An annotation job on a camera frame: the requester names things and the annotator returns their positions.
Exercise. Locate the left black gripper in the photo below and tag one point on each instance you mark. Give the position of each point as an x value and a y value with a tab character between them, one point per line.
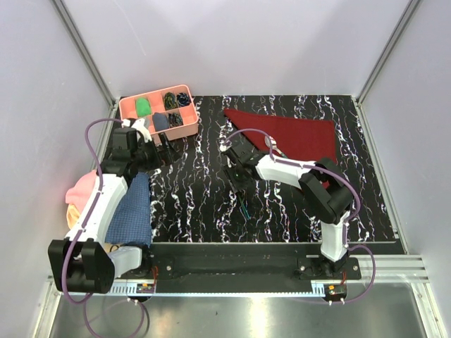
170	154

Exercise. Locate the peach orange cloth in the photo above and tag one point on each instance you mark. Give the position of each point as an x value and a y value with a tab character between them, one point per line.
72	216

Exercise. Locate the blue checkered cloth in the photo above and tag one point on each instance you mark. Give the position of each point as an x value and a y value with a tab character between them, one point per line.
131	221

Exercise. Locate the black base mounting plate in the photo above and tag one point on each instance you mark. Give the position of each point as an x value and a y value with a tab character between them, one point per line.
293	259

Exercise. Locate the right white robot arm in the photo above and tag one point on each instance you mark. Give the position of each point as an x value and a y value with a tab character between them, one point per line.
330	196

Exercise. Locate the iridescent rainbow fork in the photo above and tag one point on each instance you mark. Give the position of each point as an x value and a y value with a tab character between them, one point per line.
243	207

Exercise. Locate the dark red cloth napkin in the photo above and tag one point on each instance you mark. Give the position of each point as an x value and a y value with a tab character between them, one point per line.
301	140

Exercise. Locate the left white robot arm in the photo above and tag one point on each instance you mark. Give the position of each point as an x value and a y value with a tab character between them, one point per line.
79	263

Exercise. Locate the dark striped rolled sock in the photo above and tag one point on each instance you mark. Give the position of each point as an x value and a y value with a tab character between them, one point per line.
175	119

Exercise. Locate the pink divided organizer tray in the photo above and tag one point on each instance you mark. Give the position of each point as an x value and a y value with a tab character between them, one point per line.
170	111

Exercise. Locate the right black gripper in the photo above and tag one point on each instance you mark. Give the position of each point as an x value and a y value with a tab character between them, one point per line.
235	186

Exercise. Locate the pink cloth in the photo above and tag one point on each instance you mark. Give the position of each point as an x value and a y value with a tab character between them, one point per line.
79	194

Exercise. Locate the green rolled sock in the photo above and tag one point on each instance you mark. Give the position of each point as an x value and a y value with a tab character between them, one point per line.
142	107

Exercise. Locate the yellow patterned dark sock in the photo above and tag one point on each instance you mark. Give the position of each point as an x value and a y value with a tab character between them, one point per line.
170	101

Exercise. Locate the grey blue rolled sock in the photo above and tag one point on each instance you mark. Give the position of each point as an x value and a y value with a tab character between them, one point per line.
160	122

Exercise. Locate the iridescent handled spoon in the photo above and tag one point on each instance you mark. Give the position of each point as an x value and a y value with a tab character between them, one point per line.
272	144

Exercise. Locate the blue patterned dark sock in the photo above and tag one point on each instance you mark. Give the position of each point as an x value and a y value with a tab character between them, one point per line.
183	99

